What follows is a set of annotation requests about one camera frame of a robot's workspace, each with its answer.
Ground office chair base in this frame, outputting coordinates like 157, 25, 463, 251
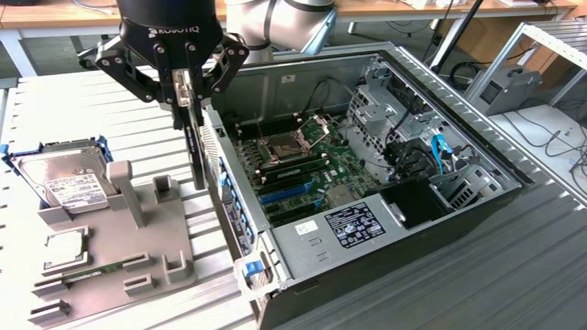
75, 34, 121, 69

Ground silver CPU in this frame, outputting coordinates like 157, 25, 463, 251
44, 232, 89, 270

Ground black coiled cable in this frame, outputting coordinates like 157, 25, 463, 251
448, 60, 482, 87

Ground black wire bundle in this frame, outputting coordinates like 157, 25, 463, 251
383, 137, 435, 182

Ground black RAM stick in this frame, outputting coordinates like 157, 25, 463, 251
261, 160, 331, 186

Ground green RAM stick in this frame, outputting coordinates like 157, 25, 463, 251
61, 263, 128, 285

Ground black pole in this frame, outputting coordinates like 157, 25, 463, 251
428, 0, 486, 73

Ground green motherboard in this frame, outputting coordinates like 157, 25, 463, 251
231, 115, 391, 230

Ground open black PC case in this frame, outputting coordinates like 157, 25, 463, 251
183, 41, 536, 330

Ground grey control box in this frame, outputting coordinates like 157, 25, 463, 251
476, 67, 544, 116

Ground CPU socket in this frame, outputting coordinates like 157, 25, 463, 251
256, 133, 304, 166

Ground blue wire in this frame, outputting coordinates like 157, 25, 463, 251
430, 133, 450, 177

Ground graphics card with metal bracket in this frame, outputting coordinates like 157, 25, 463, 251
172, 67, 208, 191

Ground blue expansion slot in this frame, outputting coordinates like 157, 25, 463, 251
260, 184, 309, 204

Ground hard disk with blue caddy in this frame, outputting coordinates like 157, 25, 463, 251
0, 135, 116, 212

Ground silver chipset heatsink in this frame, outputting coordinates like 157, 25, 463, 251
325, 185, 362, 206

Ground metal disk bay cage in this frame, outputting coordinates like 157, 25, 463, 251
345, 58, 444, 179

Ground grey parts rack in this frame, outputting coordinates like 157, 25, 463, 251
25, 159, 199, 327

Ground metal socket cover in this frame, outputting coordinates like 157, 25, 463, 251
295, 115, 332, 152

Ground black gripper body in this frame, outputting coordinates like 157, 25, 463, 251
113, 0, 225, 45

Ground aluminium frame slat table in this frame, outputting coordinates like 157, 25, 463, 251
462, 19, 587, 107

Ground grey power supply unit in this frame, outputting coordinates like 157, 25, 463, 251
269, 194, 407, 281

